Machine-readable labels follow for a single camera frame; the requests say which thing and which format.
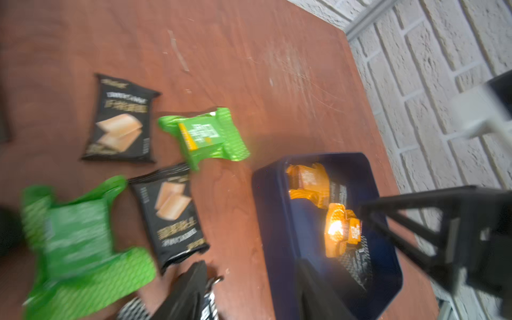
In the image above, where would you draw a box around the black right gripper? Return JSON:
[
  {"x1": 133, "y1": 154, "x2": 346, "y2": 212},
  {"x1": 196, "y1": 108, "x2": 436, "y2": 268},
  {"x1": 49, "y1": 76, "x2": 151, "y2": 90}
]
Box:
[{"x1": 359, "y1": 186, "x2": 511, "y2": 298}]

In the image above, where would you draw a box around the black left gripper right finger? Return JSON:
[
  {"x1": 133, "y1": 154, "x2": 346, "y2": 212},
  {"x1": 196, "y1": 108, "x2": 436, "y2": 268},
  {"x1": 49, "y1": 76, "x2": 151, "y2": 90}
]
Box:
[{"x1": 295, "y1": 259, "x2": 355, "y2": 320}]

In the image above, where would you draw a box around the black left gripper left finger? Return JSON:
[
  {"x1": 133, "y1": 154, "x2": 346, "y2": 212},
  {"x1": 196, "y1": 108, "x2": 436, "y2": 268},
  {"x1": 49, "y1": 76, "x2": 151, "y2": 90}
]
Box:
[{"x1": 151, "y1": 261, "x2": 207, "y2": 320}]

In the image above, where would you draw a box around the black silver cookie packet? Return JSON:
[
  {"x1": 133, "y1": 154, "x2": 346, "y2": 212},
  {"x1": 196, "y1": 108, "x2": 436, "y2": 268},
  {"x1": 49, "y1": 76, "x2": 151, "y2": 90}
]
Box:
[{"x1": 116, "y1": 275, "x2": 224, "y2": 320}]

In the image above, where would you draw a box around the dark blue storage box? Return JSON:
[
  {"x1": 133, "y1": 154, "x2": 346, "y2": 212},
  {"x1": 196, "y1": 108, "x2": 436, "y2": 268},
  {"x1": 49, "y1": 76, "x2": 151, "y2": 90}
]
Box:
[{"x1": 252, "y1": 153, "x2": 403, "y2": 319}]

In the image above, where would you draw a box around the orange packet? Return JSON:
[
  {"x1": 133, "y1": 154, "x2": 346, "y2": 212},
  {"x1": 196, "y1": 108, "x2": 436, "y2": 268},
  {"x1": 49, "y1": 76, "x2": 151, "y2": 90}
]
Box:
[
  {"x1": 286, "y1": 163, "x2": 330, "y2": 209},
  {"x1": 324, "y1": 203, "x2": 362, "y2": 258}
]

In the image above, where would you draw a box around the black cracker packet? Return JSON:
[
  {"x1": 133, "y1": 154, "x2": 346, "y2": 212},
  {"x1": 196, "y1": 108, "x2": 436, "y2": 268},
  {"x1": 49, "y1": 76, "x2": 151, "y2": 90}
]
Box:
[
  {"x1": 128, "y1": 163, "x2": 210, "y2": 273},
  {"x1": 81, "y1": 73, "x2": 161, "y2": 163}
]

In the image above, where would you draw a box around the green cookie packet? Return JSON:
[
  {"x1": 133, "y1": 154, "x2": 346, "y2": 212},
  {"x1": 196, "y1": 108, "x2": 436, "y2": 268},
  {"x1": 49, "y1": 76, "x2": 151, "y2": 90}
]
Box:
[
  {"x1": 21, "y1": 175, "x2": 157, "y2": 319},
  {"x1": 158, "y1": 107, "x2": 250, "y2": 171}
]

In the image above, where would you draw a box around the black checkered packet in box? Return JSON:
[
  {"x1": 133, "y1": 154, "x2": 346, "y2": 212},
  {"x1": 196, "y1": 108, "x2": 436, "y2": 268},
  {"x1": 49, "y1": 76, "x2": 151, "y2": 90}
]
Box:
[{"x1": 338, "y1": 236, "x2": 373, "y2": 291}]

